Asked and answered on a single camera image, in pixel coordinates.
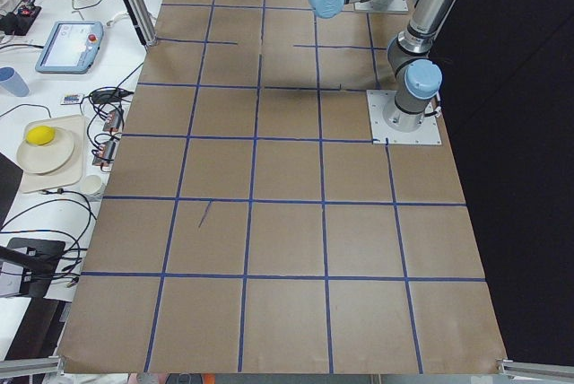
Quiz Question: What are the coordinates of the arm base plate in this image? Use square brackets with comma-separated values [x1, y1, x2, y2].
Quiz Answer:
[354, 0, 409, 14]
[367, 90, 442, 145]

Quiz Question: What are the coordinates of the blue teach pendant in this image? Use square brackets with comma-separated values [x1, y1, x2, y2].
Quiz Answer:
[35, 21, 104, 74]

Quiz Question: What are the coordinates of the black camera stand base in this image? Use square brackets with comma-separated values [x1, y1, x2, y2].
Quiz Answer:
[1, 238, 65, 298]

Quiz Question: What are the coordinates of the beige round plate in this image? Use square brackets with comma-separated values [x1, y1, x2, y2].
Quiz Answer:
[16, 128, 74, 174]

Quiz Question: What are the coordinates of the beige rectangular tray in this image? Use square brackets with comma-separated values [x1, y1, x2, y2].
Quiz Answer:
[16, 115, 86, 193]

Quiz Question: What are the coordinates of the brown paper table cover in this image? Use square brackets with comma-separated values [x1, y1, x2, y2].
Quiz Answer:
[59, 0, 506, 373]

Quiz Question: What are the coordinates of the small colourful card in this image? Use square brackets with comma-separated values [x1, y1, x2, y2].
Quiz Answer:
[60, 93, 84, 106]

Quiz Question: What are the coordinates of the black red controller device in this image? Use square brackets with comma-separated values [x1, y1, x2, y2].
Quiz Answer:
[0, 5, 41, 36]

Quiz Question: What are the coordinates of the small circuit board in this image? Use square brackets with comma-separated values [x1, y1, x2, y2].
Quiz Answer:
[102, 108, 124, 133]
[91, 140, 117, 168]

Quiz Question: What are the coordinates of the lower small circuit board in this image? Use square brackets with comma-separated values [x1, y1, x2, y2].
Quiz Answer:
[91, 140, 117, 168]

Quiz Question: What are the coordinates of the yellow lemon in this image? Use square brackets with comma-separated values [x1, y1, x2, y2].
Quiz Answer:
[25, 125, 56, 146]

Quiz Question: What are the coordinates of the upper small circuit board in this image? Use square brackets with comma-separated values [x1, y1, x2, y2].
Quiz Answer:
[102, 108, 124, 133]

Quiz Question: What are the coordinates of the light blue plastic cup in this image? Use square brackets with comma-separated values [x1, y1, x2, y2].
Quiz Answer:
[0, 66, 30, 97]

